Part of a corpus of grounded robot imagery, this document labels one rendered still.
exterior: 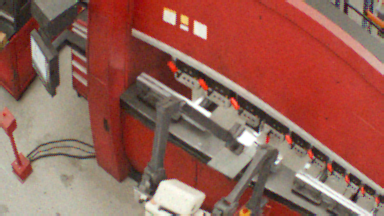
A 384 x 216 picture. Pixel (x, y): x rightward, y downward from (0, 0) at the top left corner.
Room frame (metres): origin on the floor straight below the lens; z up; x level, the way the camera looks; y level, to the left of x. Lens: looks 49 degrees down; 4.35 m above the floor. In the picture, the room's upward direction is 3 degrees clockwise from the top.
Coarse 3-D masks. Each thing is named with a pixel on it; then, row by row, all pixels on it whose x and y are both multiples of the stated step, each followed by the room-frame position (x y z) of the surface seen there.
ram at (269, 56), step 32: (160, 0) 3.01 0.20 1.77; (192, 0) 2.87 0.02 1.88; (224, 0) 2.75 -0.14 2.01; (160, 32) 3.00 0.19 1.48; (192, 32) 2.87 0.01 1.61; (224, 32) 2.75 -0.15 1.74; (256, 32) 2.63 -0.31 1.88; (288, 32) 2.51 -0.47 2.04; (192, 64) 2.86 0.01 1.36; (224, 64) 2.74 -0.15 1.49; (256, 64) 2.63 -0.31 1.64; (288, 64) 2.51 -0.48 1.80; (320, 64) 2.37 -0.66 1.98; (256, 96) 2.62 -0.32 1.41; (288, 96) 2.49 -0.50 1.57; (320, 96) 2.35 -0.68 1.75; (352, 96) 2.21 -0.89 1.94; (320, 128) 2.32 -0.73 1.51; (352, 128) 2.17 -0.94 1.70; (352, 160) 2.11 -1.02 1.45
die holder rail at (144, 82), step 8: (144, 80) 3.09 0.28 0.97; (152, 80) 3.09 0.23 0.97; (144, 88) 3.07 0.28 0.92; (152, 88) 3.04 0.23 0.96; (160, 88) 3.03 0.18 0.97; (168, 88) 3.03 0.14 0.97; (160, 96) 3.00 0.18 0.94; (192, 104) 2.92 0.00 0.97; (208, 112) 2.87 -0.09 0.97; (200, 128) 2.83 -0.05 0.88
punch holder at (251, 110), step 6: (240, 96) 2.68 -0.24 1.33; (240, 102) 2.67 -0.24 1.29; (246, 102) 2.65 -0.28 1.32; (240, 108) 2.67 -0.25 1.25; (246, 108) 2.65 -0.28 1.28; (252, 108) 2.63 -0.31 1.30; (258, 108) 2.60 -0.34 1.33; (246, 114) 2.64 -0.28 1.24; (252, 114) 2.62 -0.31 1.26; (258, 114) 2.60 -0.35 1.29; (264, 114) 2.66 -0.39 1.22; (246, 120) 2.64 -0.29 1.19; (252, 120) 2.62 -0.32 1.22; (258, 120) 2.61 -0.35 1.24
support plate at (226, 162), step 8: (224, 152) 2.57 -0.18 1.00; (232, 152) 2.57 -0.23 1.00; (248, 152) 2.57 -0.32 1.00; (216, 160) 2.51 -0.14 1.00; (224, 160) 2.51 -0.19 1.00; (232, 160) 2.51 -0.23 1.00; (240, 160) 2.51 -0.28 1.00; (248, 160) 2.51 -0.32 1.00; (216, 168) 2.46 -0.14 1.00; (224, 168) 2.46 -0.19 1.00; (232, 168) 2.46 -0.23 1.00; (240, 168) 2.45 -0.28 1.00; (232, 176) 2.40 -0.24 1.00
